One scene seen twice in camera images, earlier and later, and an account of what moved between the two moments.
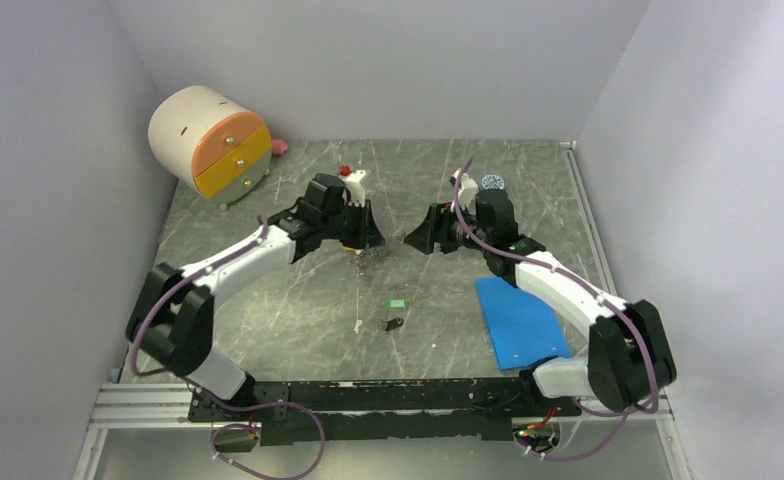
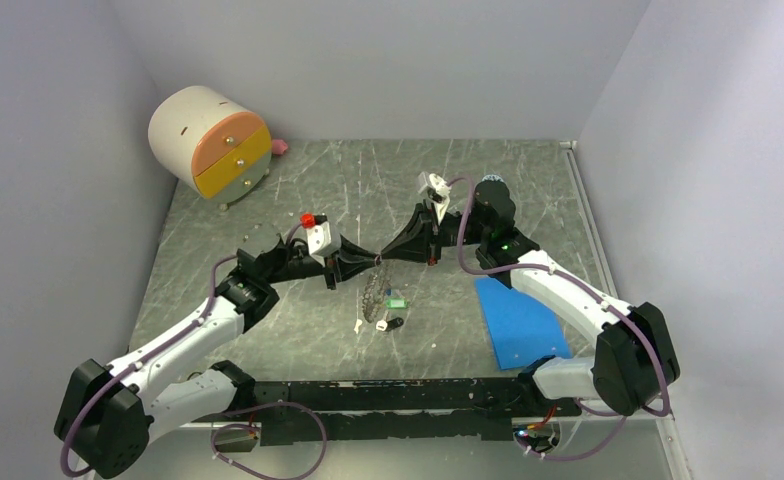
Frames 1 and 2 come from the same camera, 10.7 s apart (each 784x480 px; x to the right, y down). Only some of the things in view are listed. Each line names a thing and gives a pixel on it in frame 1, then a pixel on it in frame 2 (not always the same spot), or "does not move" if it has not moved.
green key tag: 397,303 does not move
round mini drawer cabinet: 215,146 does not move
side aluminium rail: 584,192 does not move
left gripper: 368,234 to 359,259
